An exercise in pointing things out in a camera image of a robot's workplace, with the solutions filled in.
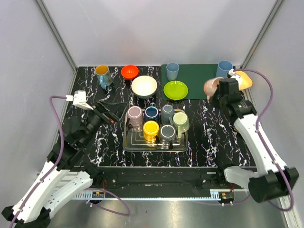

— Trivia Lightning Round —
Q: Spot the dark green mat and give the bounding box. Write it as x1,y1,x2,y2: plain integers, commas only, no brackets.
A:
176,64,218,100

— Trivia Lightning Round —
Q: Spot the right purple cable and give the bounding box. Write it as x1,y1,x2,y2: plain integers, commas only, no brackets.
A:
197,68,295,211

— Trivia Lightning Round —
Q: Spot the light blue cup left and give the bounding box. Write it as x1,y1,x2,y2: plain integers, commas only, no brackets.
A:
166,63,180,81

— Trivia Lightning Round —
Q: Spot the light blue cup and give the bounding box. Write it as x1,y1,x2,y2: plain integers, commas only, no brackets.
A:
166,63,180,81
216,60,233,77

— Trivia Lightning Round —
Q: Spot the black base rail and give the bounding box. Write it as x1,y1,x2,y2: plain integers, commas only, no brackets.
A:
75,166,245,190

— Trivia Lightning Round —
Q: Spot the yellow square dish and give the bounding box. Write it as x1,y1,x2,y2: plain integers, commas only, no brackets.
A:
236,71,253,90

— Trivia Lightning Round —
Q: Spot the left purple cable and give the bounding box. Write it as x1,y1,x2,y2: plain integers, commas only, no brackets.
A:
9,95,131,226

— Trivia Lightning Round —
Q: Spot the blue-grey mug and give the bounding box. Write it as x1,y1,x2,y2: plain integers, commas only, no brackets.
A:
160,104,175,125

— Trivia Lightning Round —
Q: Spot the blue butterfly mug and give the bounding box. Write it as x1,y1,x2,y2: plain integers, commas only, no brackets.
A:
95,65,113,89

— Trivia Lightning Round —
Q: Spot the yellow mug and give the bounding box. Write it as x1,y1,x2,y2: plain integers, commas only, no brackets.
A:
143,120,160,143

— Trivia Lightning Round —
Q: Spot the lime green plate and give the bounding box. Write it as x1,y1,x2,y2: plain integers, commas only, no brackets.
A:
163,80,189,100

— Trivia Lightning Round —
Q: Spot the light blue cup right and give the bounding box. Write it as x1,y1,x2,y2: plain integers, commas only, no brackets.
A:
216,60,233,77

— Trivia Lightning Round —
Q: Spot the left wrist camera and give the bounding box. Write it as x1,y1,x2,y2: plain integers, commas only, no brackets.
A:
66,90,93,110

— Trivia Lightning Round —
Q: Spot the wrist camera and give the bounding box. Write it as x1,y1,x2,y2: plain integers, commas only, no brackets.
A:
66,90,93,110
227,69,243,87

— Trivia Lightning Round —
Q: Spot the orange bowl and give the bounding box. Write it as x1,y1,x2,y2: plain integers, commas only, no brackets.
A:
121,65,139,80

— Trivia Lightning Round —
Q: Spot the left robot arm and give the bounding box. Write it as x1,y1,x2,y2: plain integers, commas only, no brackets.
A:
2,101,127,228

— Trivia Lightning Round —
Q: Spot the mauve mug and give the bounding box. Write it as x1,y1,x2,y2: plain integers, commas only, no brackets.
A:
125,106,144,128

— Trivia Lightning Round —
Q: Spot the purple cable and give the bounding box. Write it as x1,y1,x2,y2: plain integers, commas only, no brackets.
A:
197,68,295,211
9,95,131,226

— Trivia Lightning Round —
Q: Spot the navy blue mug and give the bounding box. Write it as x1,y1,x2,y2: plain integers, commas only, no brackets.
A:
144,106,160,122

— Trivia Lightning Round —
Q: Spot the light green mug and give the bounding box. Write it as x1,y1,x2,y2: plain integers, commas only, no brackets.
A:
172,112,190,138

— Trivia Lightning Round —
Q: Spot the pink mug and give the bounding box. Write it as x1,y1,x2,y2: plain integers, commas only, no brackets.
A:
203,77,223,102

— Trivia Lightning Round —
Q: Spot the dark grey mug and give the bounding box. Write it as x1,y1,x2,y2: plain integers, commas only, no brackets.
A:
159,124,176,150

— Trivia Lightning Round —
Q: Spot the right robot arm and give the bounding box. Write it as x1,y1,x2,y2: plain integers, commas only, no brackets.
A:
211,77,299,203

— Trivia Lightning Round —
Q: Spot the metal tray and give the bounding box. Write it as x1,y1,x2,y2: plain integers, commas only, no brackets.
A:
123,114,188,152

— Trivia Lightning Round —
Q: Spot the white grey bowl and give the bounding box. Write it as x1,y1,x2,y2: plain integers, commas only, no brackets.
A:
131,76,158,99

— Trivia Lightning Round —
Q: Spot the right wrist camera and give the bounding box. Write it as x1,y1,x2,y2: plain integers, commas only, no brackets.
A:
227,69,243,87

